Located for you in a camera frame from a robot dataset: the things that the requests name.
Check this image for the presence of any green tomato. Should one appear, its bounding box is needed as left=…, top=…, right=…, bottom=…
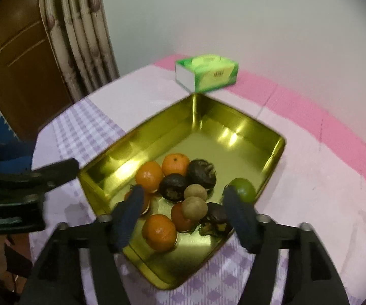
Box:
left=228, top=178, right=257, bottom=204

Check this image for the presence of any brown longan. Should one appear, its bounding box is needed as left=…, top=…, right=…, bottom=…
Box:
left=182, top=196, right=208, bottom=221
left=184, top=184, right=208, bottom=201

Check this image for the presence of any rattan chair frame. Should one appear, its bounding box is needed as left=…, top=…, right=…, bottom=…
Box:
left=38, top=0, right=120, bottom=102

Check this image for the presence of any pink and purple tablecloth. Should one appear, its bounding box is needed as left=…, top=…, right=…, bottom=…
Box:
left=30, top=56, right=366, bottom=304

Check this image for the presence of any dark passion fruit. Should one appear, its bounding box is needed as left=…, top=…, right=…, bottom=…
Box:
left=158, top=174, right=188, bottom=203
left=199, top=202, right=232, bottom=237
left=186, top=159, right=217, bottom=191

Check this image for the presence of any gold and maroon toffee tin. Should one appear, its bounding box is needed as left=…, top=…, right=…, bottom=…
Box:
left=79, top=94, right=285, bottom=290

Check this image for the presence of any small red tomato with stem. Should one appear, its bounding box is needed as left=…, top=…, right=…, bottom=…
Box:
left=124, top=190, right=151, bottom=216

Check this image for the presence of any oval orange mandarin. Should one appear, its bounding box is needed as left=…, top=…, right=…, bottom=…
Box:
left=135, top=161, right=164, bottom=193

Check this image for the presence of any green tissue pack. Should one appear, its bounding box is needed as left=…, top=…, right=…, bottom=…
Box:
left=174, top=54, right=239, bottom=93

